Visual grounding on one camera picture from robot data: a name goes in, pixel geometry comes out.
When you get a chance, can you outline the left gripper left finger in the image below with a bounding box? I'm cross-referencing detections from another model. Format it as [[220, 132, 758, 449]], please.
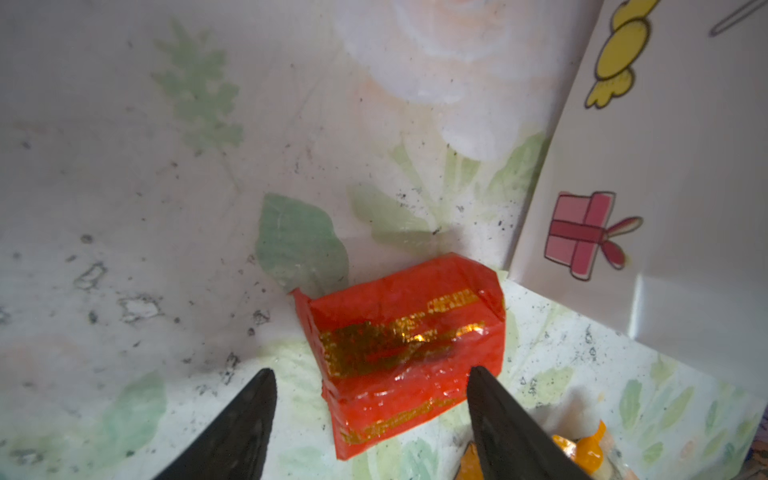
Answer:
[[157, 368, 277, 480]]

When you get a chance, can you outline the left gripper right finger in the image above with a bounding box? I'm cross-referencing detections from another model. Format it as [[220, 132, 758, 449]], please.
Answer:
[[466, 366, 589, 480]]

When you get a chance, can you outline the small orange candy packet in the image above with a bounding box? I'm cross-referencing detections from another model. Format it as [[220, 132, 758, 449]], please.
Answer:
[[454, 421, 615, 480]]

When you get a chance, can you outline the small red snack packet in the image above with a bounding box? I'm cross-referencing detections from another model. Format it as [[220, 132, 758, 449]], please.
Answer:
[[291, 253, 507, 461]]

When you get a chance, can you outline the white paper bag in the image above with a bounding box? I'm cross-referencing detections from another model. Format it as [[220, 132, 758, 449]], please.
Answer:
[[510, 1, 767, 398]]

